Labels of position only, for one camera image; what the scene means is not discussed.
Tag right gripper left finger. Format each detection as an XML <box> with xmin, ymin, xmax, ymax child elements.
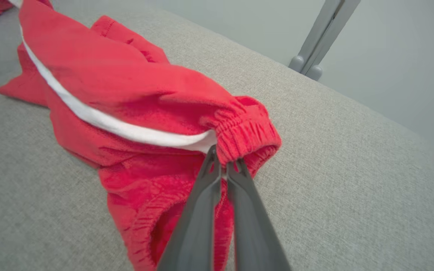
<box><xmin>157</xmin><ymin>145</ymin><xmax>223</xmax><ymax>271</ymax></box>

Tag grey fabric sofa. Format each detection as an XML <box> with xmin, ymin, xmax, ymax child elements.
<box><xmin>0</xmin><ymin>0</ymin><xmax>434</xmax><ymax>271</ymax></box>

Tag grey partition post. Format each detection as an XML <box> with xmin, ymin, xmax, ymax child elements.
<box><xmin>288</xmin><ymin>0</ymin><xmax>361</xmax><ymax>82</ymax></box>

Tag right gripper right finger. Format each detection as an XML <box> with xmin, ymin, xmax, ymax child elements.
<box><xmin>226</xmin><ymin>157</ymin><xmax>292</xmax><ymax>271</ymax></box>

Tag red shorts with white stripe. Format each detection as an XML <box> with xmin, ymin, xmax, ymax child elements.
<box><xmin>0</xmin><ymin>0</ymin><xmax>282</xmax><ymax>271</ymax></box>

